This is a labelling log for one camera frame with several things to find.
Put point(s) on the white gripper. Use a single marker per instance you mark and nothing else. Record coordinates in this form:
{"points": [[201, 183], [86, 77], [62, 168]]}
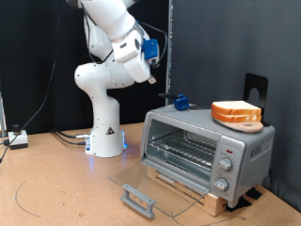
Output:
{"points": [[134, 62]]}

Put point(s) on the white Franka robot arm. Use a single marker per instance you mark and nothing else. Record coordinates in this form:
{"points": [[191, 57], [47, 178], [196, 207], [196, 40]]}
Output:
{"points": [[105, 125]]}

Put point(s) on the silver toaster oven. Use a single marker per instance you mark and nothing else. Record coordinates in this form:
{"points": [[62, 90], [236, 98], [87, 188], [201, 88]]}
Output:
{"points": [[200, 122]]}

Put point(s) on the silver oven knob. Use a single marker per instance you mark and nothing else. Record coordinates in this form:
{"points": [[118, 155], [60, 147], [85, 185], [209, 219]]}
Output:
{"points": [[225, 164], [221, 184]]}

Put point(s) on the vertical aluminium pole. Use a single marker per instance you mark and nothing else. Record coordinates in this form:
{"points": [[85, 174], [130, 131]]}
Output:
{"points": [[169, 78]]}

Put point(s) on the grey curtain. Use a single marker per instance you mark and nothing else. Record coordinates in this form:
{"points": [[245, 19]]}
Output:
{"points": [[235, 40]]}

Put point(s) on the black metal bookend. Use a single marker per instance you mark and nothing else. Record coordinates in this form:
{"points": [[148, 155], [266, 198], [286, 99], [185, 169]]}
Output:
{"points": [[254, 82]]}

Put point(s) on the small wooden cutting board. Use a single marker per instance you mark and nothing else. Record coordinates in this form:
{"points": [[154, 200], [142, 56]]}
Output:
{"points": [[247, 127]]}

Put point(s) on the black curtain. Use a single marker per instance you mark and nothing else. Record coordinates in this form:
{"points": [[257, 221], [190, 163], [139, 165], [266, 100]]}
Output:
{"points": [[31, 47]]}

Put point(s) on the slatted wooden block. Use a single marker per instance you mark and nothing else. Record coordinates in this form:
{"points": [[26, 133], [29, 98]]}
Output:
{"points": [[216, 204]]}

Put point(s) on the emergency stop button box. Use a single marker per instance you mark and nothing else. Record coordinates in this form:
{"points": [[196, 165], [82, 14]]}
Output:
{"points": [[19, 139]]}

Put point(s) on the black foam pad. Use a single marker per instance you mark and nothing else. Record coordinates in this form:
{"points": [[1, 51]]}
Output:
{"points": [[240, 204], [254, 193]]}

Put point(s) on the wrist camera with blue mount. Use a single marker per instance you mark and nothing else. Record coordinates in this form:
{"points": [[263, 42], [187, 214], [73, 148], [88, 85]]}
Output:
{"points": [[150, 48]]}

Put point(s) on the thin metal stand post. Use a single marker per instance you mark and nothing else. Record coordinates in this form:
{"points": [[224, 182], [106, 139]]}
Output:
{"points": [[2, 116]]}

